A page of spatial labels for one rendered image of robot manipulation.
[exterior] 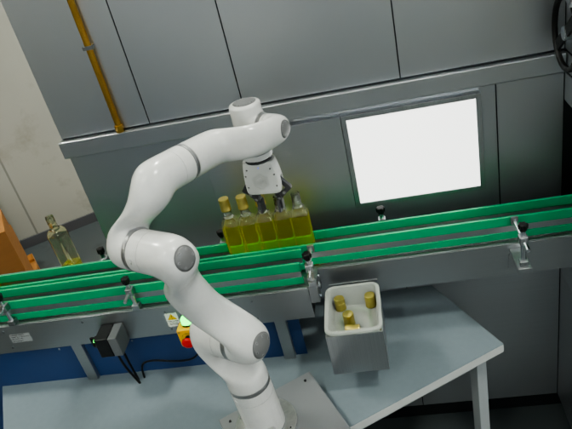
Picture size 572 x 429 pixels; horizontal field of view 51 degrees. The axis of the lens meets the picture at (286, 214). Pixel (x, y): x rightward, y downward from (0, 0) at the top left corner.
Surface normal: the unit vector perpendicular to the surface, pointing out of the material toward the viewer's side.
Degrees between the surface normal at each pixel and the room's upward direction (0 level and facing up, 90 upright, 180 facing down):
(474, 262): 90
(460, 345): 0
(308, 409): 2
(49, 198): 90
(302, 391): 2
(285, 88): 90
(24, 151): 90
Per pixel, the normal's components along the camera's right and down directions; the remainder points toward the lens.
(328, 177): -0.07, 0.53
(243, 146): 0.16, 0.41
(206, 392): -0.21, -0.84
